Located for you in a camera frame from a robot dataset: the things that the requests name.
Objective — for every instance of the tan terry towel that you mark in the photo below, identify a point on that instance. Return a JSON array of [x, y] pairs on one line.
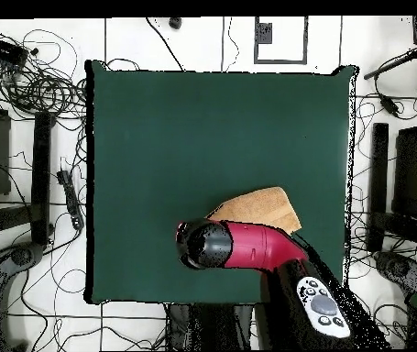
[[263, 207]]

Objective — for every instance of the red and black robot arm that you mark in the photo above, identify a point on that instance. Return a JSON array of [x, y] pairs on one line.
[[259, 245]]

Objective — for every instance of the dark green tablecloth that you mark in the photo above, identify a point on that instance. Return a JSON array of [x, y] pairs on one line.
[[175, 146]]

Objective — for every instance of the black power strip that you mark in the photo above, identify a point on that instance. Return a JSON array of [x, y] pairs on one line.
[[70, 198]]

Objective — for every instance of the black power adapter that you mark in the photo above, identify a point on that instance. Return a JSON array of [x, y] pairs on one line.
[[389, 105]]

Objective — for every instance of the black tripod rod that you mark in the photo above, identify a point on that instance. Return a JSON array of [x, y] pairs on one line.
[[395, 63]]

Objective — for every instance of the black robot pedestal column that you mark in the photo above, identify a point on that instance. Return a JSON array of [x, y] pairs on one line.
[[208, 326]]

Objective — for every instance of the black metal stand frame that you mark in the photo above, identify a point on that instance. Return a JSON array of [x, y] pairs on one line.
[[41, 165], [378, 165]]

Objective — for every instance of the black switch box with ports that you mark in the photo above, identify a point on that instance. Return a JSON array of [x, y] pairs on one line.
[[2, 49]]

